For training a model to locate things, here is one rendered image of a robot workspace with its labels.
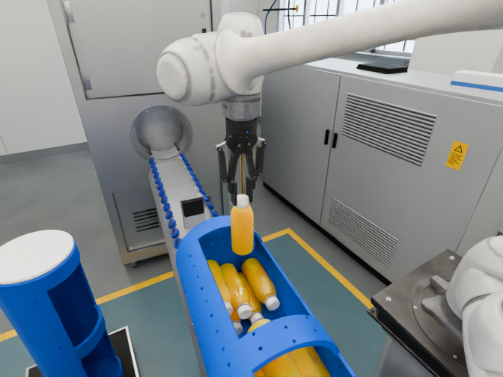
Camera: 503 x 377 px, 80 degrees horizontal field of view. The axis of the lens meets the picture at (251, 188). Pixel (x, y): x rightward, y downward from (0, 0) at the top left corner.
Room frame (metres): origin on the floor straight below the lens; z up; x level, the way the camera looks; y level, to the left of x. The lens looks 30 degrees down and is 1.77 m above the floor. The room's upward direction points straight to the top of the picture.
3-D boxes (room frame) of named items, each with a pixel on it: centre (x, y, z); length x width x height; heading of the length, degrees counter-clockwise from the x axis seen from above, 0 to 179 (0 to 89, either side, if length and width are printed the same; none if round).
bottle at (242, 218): (0.70, 0.03, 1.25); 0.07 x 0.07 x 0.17
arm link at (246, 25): (0.69, 0.03, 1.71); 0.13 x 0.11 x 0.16; 154
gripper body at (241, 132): (0.70, 0.02, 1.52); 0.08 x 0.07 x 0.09; 113
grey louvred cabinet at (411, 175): (2.36, -0.85, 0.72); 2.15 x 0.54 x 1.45; 30
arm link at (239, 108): (0.70, 0.02, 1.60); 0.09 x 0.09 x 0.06
